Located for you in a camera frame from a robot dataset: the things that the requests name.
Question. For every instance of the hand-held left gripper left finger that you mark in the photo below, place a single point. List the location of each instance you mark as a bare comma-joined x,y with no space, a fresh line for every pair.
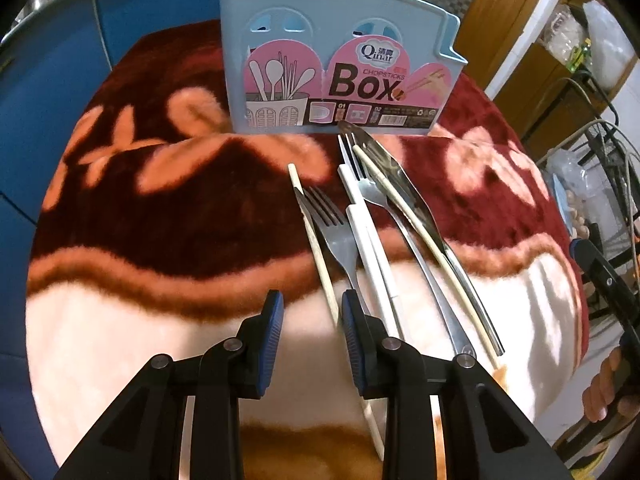
272,335

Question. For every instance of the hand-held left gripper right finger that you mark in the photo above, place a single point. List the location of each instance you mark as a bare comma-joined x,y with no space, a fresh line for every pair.
350,340

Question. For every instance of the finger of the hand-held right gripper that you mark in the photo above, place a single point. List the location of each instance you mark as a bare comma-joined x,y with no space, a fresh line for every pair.
595,275

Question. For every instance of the wooden chopstick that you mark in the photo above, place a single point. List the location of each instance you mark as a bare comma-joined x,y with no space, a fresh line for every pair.
365,161
320,265

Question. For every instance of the short steel fork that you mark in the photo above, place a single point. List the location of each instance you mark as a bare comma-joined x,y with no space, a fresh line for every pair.
336,245

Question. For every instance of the long steel fork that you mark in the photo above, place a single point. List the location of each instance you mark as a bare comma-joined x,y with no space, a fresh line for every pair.
430,280

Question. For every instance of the steel table knife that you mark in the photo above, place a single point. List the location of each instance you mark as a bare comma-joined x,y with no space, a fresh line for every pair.
395,180

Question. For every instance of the light blue utensil box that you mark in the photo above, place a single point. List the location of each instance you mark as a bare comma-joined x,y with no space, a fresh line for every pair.
235,60

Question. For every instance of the person's right hand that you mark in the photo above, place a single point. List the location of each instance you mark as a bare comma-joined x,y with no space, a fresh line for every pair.
602,385

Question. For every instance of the black metal rack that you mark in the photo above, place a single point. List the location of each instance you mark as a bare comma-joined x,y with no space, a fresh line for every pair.
615,200

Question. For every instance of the clear plastic bag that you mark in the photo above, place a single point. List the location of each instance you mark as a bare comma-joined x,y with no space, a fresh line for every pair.
575,180

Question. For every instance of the red floral printed blanket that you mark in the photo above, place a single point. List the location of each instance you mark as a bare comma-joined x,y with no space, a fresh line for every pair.
150,210

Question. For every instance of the wooden shelf unit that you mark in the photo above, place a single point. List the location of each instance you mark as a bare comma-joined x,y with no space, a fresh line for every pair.
537,105

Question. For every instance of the white plastic bag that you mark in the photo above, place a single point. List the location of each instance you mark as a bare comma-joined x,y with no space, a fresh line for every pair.
607,45

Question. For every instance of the clear bag of goods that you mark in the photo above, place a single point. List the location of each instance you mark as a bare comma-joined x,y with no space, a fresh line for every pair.
565,35

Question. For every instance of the wooden door with glass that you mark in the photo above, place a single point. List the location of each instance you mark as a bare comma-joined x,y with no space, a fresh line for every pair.
500,20

